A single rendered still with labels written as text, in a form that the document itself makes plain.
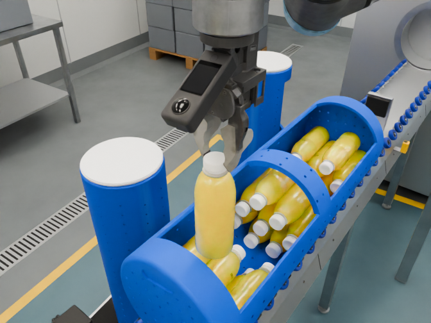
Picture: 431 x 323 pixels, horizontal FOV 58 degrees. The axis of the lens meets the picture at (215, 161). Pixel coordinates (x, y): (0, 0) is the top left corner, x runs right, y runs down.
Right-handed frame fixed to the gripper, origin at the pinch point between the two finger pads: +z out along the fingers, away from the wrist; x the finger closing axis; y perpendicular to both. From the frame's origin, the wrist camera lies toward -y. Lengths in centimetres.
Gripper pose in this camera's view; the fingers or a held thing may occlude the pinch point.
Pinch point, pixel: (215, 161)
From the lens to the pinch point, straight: 61.0
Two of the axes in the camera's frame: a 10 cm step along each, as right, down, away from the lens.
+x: -7.9, -3.7, 4.9
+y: 6.1, -4.6, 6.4
